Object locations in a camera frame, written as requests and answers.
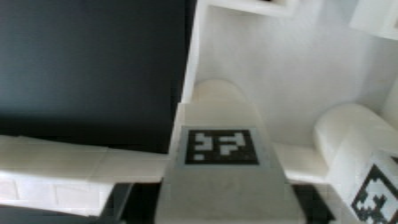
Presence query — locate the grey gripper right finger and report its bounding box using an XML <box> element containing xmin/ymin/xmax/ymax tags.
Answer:
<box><xmin>293</xmin><ymin>184</ymin><xmax>334</xmax><ymax>224</ymax></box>

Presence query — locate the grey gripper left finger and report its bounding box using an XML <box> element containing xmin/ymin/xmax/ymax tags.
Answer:
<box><xmin>96</xmin><ymin>183</ymin><xmax>133</xmax><ymax>224</ymax></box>

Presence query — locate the white chair leg block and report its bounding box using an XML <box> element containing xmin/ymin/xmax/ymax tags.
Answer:
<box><xmin>155</xmin><ymin>80</ymin><xmax>306</xmax><ymax>224</ymax></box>

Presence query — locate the white chair seat part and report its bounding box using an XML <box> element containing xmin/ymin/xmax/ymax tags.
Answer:
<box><xmin>183</xmin><ymin>0</ymin><xmax>398</xmax><ymax>182</ymax></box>

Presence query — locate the white chair leg tagged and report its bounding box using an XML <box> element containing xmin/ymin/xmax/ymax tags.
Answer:
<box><xmin>315</xmin><ymin>104</ymin><xmax>398</xmax><ymax>224</ymax></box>

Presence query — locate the white front rail bar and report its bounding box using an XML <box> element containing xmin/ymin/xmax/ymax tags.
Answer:
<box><xmin>0</xmin><ymin>135</ymin><xmax>169</xmax><ymax>216</ymax></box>

